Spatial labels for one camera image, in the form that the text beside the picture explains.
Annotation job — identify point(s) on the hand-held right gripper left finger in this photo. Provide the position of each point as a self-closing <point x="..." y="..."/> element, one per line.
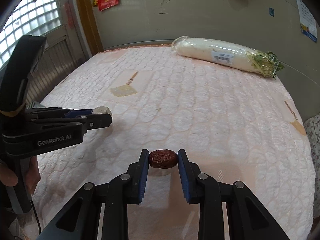
<point x="143" y="180"/>

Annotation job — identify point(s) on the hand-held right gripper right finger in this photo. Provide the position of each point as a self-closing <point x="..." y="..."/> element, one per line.
<point x="184" y="180"/>

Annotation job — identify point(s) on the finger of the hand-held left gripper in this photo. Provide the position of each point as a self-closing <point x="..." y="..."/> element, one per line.
<point x="100" y="122"/>
<point x="80" y="112"/>

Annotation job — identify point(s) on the small beige sugarcane piece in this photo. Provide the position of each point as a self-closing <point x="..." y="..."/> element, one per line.
<point x="102" y="110"/>

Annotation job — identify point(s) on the wrinkled red date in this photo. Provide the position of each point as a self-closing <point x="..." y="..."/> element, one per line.
<point x="163" y="159"/>

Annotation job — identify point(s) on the person's left hand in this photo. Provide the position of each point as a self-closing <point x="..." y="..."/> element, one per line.
<point x="33" y="177"/>

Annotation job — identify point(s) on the yellow rubber band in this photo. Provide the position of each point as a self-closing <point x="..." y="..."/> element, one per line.
<point x="11" y="112"/>

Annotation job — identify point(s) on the ribbed metal door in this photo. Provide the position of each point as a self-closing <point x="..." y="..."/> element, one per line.
<point x="60" y="60"/>

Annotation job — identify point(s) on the pink quilted mattress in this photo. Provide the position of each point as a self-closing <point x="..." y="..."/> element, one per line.
<point x="187" y="110"/>

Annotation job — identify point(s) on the red paper strip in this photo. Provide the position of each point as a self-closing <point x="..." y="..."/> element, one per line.
<point x="68" y="15"/>

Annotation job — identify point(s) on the glass block window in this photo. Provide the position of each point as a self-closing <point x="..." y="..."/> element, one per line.
<point x="32" y="22"/>

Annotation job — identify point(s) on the wrapped white daikon radish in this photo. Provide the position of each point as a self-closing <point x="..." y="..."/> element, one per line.
<point x="220" y="52"/>

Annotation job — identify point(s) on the floral cloth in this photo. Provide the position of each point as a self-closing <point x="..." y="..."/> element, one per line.
<point x="312" y="140"/>

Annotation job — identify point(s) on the wooden door frame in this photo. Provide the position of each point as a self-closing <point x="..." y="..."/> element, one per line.
<point x="87" y="17"/>

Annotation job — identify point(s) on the small blue wall sticker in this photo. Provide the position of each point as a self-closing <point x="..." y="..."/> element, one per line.
<point x="271" y="11"/>

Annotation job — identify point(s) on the wall calendar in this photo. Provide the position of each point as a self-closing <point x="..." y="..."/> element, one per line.
<point x="308" y="22"/>

